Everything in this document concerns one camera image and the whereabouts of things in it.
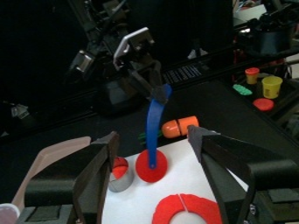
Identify black background equipment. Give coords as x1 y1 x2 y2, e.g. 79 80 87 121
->
233 0 299 57

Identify white cutting board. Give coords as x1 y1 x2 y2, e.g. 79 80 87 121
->
102 138 250 224

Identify yellow play dough tub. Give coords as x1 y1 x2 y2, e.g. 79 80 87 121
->
261 75 285 100

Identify pink square tray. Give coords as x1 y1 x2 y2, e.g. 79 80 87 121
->
11 136 94 206

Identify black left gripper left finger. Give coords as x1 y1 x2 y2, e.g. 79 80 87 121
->
25 130 121 224

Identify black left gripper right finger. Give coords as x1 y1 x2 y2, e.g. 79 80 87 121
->
186 125 299 224

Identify pink plastic cup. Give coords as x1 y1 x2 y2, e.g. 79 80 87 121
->
0 202 22 224

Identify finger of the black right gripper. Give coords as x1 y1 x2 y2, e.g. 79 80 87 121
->
149 59 174 103
127 67 170 105

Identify green ridged dough piece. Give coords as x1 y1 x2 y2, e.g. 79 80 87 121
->
231 83 254 97

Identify red play dough ring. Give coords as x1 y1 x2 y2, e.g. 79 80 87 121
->
151 192 223 224

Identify metal cutter with red dough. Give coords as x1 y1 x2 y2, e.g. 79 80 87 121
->
107 156 137 193

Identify red round lid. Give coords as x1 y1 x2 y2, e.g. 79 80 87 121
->
253 97 277 112

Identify red-lidded yellow dough tub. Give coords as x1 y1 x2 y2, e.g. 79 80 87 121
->
245 66 261 85

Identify orange toy carrot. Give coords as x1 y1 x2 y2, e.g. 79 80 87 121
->
138 115 201 141

